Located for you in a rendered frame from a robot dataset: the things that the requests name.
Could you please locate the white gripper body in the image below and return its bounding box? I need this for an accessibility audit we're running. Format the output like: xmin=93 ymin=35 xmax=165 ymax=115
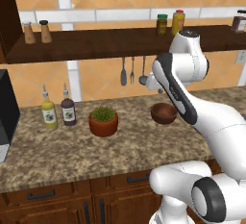
xmin=145 ymin=73 xmax=165 ymax=94

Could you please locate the brown wooden bowl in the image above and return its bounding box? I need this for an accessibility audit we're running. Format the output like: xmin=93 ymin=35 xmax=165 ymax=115
xmin=150 ymin=102 xmax=179 ymax=126

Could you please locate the grey hanging ladle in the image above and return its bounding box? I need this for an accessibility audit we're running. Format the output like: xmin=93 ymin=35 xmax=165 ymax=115
xmin=137 ymin=56 xmax=149 ymax=87

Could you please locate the grey hanging fork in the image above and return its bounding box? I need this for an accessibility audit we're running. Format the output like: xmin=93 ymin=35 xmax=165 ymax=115
xmin=129 ymin=56 xmax=135 ymax=86

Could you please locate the grey hanging spatula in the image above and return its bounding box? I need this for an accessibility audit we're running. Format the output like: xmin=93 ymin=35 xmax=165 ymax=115
xmin=119 ymin=57 xmax=128 ymax=87

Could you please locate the dark jar with green lid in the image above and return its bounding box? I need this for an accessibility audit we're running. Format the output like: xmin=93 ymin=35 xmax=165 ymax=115
xmin=156 ymin=13 xmax=169 ymax=37

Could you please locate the green plant in terracotta pot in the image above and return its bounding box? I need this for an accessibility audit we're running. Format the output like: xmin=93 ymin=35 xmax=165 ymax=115
xmin=87 ymin=106 xmax=119 ymax=138

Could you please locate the yellow jar with red lid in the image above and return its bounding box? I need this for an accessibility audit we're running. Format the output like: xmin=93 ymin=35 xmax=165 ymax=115
xmin=170 ymin=9 xmax=186 ymax=37

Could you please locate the dark brown sauce bottle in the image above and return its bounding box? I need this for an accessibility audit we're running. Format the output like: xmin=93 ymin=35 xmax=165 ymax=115
xmin=61 ymin=83 xmax=78 ymax=127

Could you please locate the narrow wooden drawer front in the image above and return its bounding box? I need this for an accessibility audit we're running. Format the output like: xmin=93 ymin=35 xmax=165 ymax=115
xmin=108 ymin=169 xmax=154 ymax=191

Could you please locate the yellow oil bottle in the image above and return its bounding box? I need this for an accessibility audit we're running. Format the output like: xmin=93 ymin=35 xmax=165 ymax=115
xmin=40 ymin=84 xmax=60 ymax=131

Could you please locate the wooden shaker with black cap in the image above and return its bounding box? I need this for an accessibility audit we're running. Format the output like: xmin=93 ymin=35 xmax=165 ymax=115
xmin=38 ymin=19 xmax=54 ymax=44

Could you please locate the wooden cupboard door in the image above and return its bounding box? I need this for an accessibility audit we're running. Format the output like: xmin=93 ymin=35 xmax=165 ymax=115
xmin=93 ymin=190 xmax=164 ymax=224
xmin=0 ymin=198 xmax=94 ymax=224

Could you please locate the wooden shaker with white cap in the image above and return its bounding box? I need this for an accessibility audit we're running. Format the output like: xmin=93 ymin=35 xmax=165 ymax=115
xmin=21 ymin=20 xmax=37 ymax=45

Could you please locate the wide wooden drawer front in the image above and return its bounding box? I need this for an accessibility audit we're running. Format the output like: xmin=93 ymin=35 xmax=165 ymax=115
xmin=0 ymin=181 xmax=93 ymax=211

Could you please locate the black microwave oven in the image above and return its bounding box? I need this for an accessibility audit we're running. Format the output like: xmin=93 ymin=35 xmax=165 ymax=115
xmin=0 ymin=69 xmax=21 ymax=164

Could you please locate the dark wood wall shelf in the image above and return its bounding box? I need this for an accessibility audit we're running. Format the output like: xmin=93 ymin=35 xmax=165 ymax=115
xmin=4 ymin=24 xmax=246 ymax=65

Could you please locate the white wall socket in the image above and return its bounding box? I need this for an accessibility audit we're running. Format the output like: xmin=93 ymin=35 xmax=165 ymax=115
xmin=234 ymin=49 xmax=246 ymax=65

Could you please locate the black drawer handle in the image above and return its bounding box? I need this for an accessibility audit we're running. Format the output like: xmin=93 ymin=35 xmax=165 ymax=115
xmin=126 ymin=173 xmax=152 ymax=185
xmin=26 ymin=188 xmax=57 ymax=201

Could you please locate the black cupboard door handle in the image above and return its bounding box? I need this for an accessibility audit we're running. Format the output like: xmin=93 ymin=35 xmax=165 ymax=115
xmin=83 ymin=200 xmax=91 ymax=224
xmin=99 ymin=198 xmax=107 ymax=224

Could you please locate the dark wood wall cabinet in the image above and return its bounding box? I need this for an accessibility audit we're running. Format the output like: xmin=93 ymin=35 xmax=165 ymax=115
xmin=0 ymin=0 xmax=23 ymax=64

